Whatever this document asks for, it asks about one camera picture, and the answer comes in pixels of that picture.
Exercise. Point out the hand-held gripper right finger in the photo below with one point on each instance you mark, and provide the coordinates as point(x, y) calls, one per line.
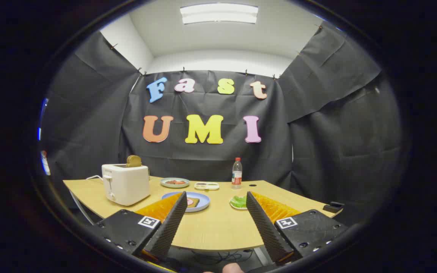
point(264, 227)

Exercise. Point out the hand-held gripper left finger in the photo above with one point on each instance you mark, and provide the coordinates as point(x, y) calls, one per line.
point(173, 223)

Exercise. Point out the green lettuce leaf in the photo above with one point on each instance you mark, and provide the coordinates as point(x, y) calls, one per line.
point(239, 201)

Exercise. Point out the brown bread slice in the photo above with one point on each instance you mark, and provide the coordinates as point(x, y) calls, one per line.
point(196, 203)
point(134, 161)

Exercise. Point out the grey table leg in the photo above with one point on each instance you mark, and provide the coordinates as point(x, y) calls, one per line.
point(262, 257)
point(81, 208)

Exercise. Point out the blue plate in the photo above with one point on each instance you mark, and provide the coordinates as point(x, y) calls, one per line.
point(204, 203)

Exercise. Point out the pale green plate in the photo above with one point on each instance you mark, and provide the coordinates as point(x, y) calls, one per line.
point(165, 185)

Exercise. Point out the white divided tray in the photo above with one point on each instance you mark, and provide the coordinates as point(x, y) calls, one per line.
point(207, 188)

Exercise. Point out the clear bottle with red cap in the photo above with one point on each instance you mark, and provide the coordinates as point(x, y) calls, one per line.
point(236, 176)

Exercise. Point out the white toaster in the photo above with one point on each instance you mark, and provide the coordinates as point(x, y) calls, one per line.
point(127, 185)

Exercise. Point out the black device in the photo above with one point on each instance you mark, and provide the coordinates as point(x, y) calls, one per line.
point(333, 207)

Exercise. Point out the white and red object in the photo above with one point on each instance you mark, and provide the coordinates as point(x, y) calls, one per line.
point(45, 163)

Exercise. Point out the ceiling light panel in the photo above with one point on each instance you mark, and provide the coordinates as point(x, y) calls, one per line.
point(218, 13)

